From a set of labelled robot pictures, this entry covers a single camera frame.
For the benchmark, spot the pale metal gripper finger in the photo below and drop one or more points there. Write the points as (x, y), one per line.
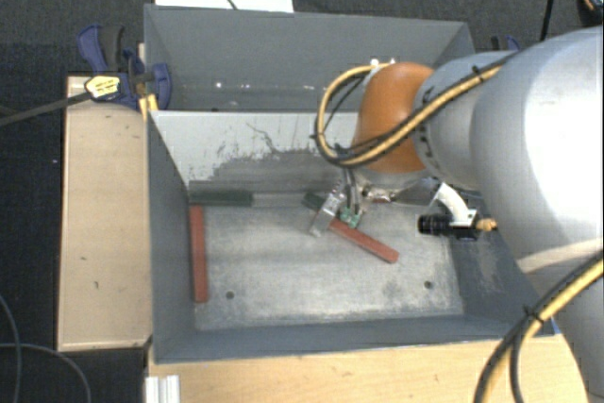
(321, 217)
(330, 218)

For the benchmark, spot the dark green flat block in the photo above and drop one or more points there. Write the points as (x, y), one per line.
(313, 201)
(221, 197)

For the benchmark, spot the red-brown flat block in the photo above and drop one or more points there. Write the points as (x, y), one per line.
(370, 244)
(199, 255)

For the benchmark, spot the grey metal bin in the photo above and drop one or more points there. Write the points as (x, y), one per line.
(302, 269)

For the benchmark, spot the pale wood board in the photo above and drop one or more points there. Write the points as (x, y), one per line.
(106, 222)

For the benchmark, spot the black cylinder on white bracket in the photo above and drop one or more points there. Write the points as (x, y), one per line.
(453, 214)

